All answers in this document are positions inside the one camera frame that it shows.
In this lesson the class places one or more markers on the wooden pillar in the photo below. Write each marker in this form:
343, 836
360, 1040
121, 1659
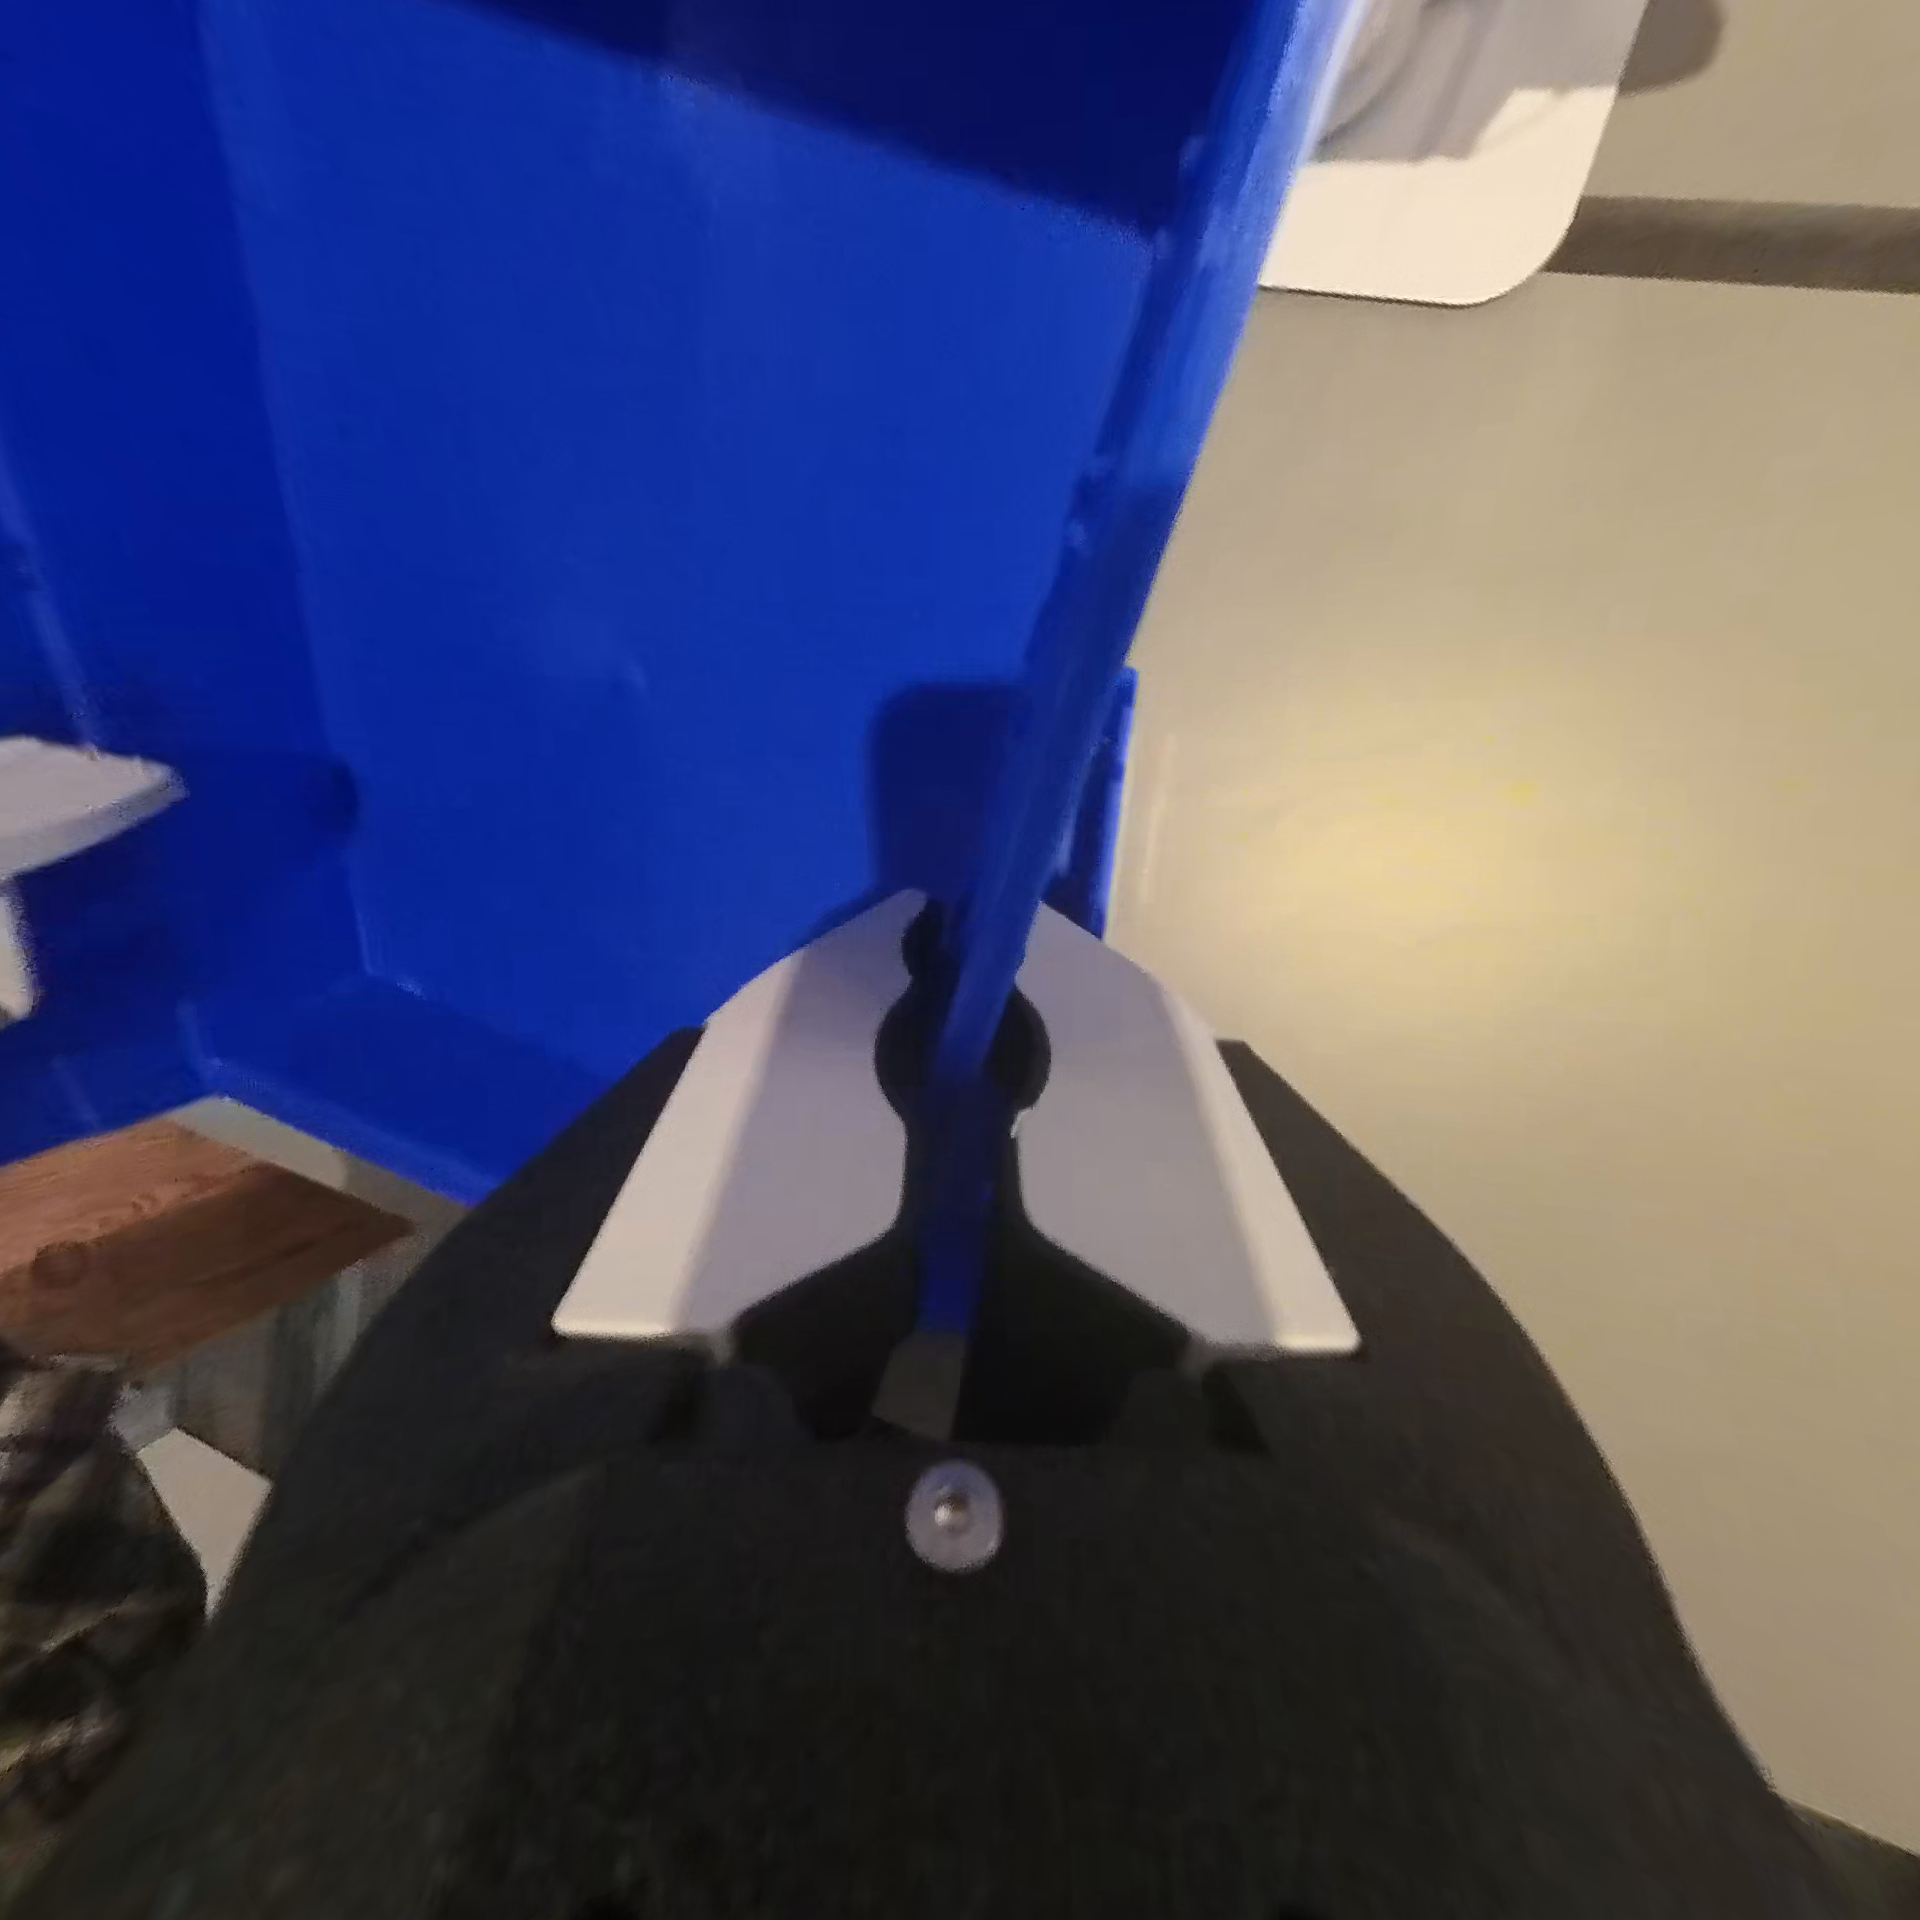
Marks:
150, 1230

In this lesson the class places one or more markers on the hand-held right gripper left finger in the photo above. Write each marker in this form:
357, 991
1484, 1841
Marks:
751, 1170

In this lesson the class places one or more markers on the blue plastic bin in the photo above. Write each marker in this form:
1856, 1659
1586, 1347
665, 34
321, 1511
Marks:
600, 524

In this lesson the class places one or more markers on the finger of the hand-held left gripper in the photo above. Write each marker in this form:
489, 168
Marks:
75, 788

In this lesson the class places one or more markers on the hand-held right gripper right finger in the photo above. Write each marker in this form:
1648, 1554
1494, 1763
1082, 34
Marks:
1140, 1170

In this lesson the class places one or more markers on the person's plaid shirt torso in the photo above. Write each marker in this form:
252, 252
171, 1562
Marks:
75, 1575

